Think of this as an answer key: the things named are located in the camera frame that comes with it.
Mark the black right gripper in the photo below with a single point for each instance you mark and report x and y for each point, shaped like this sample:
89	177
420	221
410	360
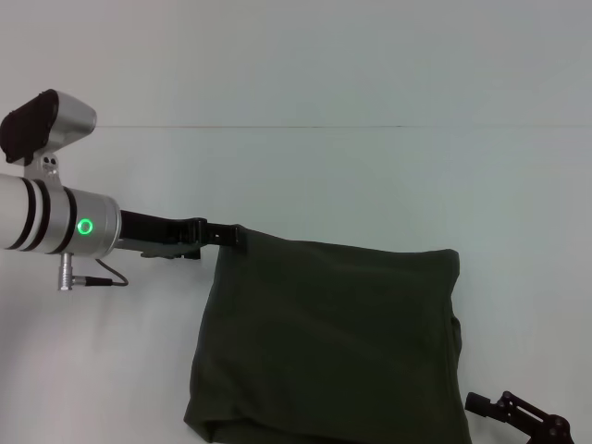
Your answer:
552	430

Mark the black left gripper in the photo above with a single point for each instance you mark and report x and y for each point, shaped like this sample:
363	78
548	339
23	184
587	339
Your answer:
152	231

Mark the dark green t-shirt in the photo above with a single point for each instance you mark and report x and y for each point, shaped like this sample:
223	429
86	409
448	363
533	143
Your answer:
324	333

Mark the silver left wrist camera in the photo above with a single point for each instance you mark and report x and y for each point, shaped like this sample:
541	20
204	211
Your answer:
44	125

